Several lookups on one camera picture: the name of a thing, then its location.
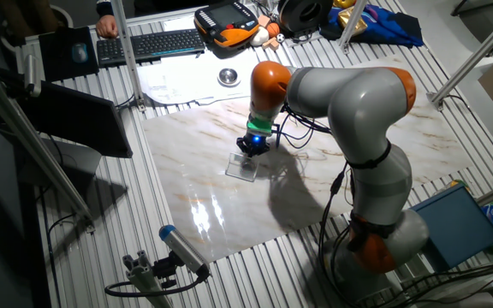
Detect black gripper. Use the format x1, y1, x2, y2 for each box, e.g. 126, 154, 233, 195
235, 133, 271, 161

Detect dark sleeved forearm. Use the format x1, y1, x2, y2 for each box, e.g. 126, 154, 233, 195
96, 0, 115, 18

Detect clear rectangular plastic goal marker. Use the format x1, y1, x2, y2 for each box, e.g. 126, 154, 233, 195
224, 152, 260, 183

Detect person's bare hand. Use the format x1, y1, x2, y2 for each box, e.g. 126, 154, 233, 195
95, 14, 120, 39

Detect white marble pattern mat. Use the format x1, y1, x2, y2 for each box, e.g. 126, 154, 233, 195
141, 54, 474, 263

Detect wide-rimmed steel bowl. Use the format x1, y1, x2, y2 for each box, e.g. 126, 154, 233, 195
217, 67, 242, 88

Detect printed white paper sheet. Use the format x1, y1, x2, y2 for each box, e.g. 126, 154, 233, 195
194, 47, 274, 107
136, 62, 213, 107

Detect white egg-shaped toy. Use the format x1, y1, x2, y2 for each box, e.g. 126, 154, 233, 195
249, 26, 270, 47

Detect orange and black teach pendant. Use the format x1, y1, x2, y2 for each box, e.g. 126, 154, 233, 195
193, 0, 260, 49

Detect black computer keyboard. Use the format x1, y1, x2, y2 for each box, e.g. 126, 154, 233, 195
96, 28, 207, 68

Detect black filament spool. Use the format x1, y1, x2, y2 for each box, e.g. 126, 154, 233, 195
277, 0, 335, 36

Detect gold foil object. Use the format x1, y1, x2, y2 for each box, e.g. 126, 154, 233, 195
336, 6, 368, 36

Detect black flat monitor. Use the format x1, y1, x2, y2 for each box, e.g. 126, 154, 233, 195
17, 80, 134, 159

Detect blue cloth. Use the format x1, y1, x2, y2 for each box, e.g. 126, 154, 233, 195
318, 3, 425, 48

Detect grey computer mouse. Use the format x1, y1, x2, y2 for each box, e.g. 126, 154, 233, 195
71, 42, 89, 64

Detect black mouse pad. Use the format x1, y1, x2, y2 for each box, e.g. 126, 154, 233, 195
39, 26, 100, 83

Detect blue box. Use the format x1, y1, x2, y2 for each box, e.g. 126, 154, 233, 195
408, 181, 493, 270

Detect long slanted aluminium beam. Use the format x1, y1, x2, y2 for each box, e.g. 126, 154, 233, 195
0, 59, 96, 234

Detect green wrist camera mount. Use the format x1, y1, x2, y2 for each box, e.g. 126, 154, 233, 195
246, 117, 273, 137

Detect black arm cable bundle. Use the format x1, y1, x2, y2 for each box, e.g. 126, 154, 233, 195
274, 106, 354, 296

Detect silver camera with blue cap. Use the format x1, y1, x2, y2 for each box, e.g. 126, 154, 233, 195
158, 224, 211, 279

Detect aluminium frame post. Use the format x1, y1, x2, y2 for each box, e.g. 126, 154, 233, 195
338, 0, 368, 55
110, 0, 147, 112
429, 2, 493, 111

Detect aluminium camera mount profile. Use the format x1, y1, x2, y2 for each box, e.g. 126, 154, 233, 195
122, 250, 175, 308

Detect black camera cable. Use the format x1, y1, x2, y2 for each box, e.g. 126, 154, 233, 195
104, 273, 209, 299

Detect black floor cables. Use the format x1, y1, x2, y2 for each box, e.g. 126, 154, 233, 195
348, 261, 493, 308

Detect silver camera on beam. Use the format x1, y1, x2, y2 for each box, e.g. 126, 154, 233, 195
23, 53, 42, 98

